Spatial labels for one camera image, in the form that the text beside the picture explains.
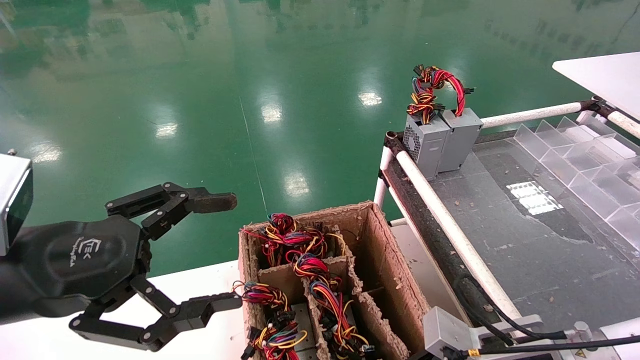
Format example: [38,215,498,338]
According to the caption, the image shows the thin black cable yellow tag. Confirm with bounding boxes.
[465,334,640,359]

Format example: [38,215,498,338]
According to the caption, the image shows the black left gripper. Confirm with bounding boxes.
[0,214,244,352]

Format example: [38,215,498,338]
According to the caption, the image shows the power supply with coloured cables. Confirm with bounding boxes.
[231,281,290,310]
[241,302,316,360]
[292,252,346,282]
[307,279,375,360]
[241,212,347,268]

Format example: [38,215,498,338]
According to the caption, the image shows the brown cardboard divider box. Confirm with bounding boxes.
[237,200,436,360]

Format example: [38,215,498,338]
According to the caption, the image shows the dark grey cart mat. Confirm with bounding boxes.
[430,135,640,360]

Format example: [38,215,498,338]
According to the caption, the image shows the clear acrylic divider rack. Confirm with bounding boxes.
[514,114,640,251]

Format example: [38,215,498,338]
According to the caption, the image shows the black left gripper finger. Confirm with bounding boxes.
[104,181,238,242]

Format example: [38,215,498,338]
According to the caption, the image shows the black foam edge strip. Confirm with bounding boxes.
[384,131,501,326]

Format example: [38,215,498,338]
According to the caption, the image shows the grey power supply red cables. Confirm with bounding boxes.
[430,67,484,174]

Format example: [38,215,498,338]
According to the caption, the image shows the white tube cart frame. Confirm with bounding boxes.
[374,97,640,326]

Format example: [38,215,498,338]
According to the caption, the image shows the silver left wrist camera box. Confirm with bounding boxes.
[0,149,34,257]

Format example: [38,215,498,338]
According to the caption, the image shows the grey power supply mesh side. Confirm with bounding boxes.
[403,64,451,182]

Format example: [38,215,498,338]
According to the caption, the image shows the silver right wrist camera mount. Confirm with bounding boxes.
[422,305,546,360]

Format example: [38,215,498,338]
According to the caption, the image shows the white side table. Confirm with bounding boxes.
[551,51,640,122]

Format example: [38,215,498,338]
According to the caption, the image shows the thick black looped cable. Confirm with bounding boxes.
[452,276,568,346]

